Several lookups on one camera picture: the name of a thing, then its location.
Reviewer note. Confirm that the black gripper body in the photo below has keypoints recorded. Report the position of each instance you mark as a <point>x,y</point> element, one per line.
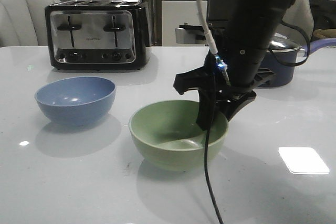
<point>233,74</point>

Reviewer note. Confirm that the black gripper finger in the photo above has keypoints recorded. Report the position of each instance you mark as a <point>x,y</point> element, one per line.
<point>206,108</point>

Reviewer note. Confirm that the light green bowl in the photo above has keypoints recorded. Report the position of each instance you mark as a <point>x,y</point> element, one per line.
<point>167,136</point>

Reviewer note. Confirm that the blue bowl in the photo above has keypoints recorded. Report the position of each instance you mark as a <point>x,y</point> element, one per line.
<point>76,101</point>

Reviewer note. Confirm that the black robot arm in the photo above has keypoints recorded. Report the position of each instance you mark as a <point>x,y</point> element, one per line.
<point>252,25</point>

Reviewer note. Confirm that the dark blue saucepan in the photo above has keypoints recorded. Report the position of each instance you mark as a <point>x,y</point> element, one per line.
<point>283,64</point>

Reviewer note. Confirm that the glass lid with blue knob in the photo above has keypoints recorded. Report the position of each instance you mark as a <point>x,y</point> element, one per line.
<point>281,43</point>

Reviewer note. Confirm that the white drawer cabinet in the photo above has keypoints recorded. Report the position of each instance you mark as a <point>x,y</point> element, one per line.
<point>175,13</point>

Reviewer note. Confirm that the beige upholstered chair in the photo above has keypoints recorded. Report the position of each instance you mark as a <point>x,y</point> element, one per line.
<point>300,15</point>

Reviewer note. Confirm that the brown cushioned sofa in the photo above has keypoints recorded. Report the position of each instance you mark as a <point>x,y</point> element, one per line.
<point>324,33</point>

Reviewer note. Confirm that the black chrome toaster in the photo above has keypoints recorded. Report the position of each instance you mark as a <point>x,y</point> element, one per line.
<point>98,34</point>

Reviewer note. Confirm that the white armchair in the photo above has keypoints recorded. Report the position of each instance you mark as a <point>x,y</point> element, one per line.
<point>23,22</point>

